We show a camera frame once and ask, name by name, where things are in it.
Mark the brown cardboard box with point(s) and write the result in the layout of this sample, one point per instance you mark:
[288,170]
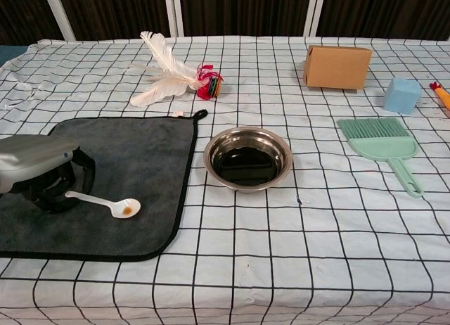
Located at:
[337,68]

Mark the teal table padding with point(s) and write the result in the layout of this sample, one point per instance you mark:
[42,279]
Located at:
[10,54]

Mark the orange red toy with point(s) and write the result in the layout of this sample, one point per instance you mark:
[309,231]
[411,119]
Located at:
[443,98]

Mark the white plastic spoon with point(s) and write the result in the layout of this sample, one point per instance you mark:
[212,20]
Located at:
[126,209]

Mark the white feather shuttlecock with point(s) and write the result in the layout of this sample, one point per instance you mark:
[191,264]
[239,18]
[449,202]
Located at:
[172,75]

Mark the white black-checked tablecloth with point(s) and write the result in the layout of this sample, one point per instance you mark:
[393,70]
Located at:
[281,251]

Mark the light blue foam cube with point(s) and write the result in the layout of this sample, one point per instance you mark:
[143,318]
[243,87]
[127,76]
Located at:
[400,96]

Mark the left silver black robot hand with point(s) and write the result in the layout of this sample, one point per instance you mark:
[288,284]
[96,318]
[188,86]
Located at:
[35,163]

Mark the stainless steel bowl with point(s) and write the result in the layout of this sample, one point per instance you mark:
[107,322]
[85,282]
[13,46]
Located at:
[247,163]

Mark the white partition frame post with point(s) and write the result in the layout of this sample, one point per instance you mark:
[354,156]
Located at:
[59,13]
[314,12]
[174,12]

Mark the dark grey microfibre mat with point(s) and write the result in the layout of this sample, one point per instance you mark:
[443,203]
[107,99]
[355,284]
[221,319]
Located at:
[140,156]

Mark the mint green hand brush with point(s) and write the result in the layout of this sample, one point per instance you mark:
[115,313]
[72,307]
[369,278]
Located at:
[383,145]

